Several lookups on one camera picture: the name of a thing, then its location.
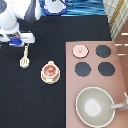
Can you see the white gripper body blue trim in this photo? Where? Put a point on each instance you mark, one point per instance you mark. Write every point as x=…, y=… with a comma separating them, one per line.
x=17, y=40

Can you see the cream toy spatula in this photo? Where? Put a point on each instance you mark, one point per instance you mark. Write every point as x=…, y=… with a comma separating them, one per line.
x=24, y=62

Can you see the pink pot lid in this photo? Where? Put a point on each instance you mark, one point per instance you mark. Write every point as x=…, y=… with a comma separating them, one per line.
x=80, y=51

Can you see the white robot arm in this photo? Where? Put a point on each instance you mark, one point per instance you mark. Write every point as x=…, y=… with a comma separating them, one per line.
x=10, y=12

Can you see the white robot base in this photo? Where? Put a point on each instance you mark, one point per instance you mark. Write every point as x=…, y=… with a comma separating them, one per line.
x=55, y=7

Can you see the black table cloth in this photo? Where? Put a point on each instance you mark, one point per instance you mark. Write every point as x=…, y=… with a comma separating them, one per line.
x=25, y=100

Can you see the blue patterned cloth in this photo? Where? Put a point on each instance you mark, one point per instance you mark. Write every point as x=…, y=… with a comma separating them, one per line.
x=80, y=8

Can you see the pink toy stove board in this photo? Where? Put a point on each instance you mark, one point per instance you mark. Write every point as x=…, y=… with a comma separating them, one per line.
x=114, y=84

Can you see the black burner disc rear-right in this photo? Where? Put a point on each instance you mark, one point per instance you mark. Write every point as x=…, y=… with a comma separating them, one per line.
x=103, y=51

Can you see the black burner disc front-right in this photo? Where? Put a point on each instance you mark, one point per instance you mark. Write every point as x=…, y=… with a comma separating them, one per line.
x=106, y=69

